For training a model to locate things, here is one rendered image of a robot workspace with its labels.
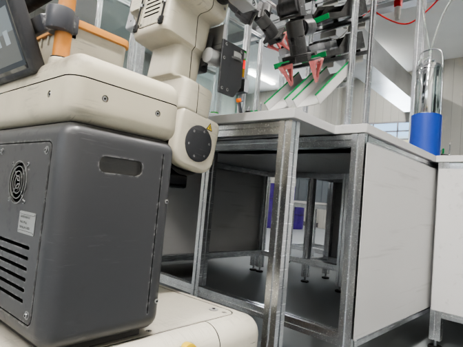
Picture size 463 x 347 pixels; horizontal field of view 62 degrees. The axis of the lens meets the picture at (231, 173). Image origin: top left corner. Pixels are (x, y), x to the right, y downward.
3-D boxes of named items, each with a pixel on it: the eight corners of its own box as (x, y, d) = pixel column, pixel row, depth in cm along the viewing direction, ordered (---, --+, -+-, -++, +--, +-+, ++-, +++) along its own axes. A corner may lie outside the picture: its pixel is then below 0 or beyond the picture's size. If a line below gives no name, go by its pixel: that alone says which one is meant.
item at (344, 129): (366, 132, 125) (367, 122, 125) (119, 145, 227) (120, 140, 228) (470, 177, 227) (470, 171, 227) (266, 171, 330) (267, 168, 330)
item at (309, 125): (294, 117, 113) (295, 107, 113) (118, 131, 171) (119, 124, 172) (380, 153, 165) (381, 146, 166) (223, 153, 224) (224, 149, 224)
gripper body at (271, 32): (270, 35, 176) (260, 23, 172) (287, 29, 168) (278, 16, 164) (264, 45, 174) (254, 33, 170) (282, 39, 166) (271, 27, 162)
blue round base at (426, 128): (435, 162, 201) (437, 111, 203) (404, 162, 212) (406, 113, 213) (443, 166, 212) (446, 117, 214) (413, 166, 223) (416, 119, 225)
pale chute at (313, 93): (320, 104, 155) (315, 94, 153) (296, 108, 166) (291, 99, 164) (354, 69, 168) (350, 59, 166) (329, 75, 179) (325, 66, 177)
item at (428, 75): (436, 111, 204) (440, 41, 206) (408, 113, 213) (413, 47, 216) (444, 117, 214) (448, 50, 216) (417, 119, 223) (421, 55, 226)
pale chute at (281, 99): (289, 107, 165) (284, 98, 164) (268, 111, 176) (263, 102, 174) (323, 74, 178) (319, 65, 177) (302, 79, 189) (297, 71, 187)
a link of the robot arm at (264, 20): (251, 21, 164) (262, 14, 160) (253, 12, 168) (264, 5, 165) (261, 34, 168) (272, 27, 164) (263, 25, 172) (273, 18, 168)
